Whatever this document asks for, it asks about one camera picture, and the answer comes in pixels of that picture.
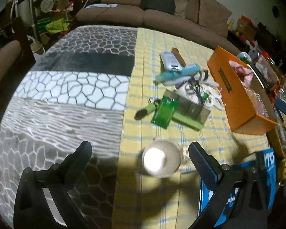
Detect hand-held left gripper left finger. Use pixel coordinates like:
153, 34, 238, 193
13, 141, 93, 229

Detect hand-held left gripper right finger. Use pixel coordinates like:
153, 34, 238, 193
188, 141, 269, 229

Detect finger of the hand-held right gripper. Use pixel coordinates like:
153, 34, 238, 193
274, 97, 286, 115

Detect white mug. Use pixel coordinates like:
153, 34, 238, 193
141, 135, 189, 178

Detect orange cardboard box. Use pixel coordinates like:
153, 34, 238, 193
206, 45, 278, 135

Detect large blue printed box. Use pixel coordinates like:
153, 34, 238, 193
198, 147, 277, 229

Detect clear plastic packaging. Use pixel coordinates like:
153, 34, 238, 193
244, 85, 270, 118

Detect red snack packets pile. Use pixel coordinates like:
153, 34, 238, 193
252, 52, 284, 89

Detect green clear organizer tray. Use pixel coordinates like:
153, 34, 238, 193
164, 89, 210, 131

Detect pink plush doll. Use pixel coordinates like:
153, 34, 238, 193
228, 60, 253, 84

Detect purple box with lid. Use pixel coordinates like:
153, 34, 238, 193
237, 52, 253, 64

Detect green clear box lid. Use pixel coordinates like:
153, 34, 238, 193
150, 96, 180, 130

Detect green tube with dark cap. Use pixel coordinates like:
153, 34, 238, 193
134, 100, 163, 121

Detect purple striped item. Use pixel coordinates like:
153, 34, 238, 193
175, 69, 209, 89

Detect teal tube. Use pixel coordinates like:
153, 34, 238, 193
154, 64, 202, 84

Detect white tube packet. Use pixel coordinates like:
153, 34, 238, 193
160, 52, 183, 72

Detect yellow checked tablecloth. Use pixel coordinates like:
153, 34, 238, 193
110, 27, 270, 229

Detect brown padded chair back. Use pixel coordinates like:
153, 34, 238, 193
0, 40, 22, 101

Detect green plastic bag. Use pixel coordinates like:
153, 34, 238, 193
36, 17, 71, 35

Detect dark wooden chair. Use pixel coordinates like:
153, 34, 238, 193
0, 0, 37, 63

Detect brown sofa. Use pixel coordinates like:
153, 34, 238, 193
76, 0, 242, 51

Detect round tin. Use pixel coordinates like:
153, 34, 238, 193
40, 0, 59, 13

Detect black cushion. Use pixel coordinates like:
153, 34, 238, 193
140, 0, 176, 15

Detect white rope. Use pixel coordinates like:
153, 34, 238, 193
11, 0, 39, 44

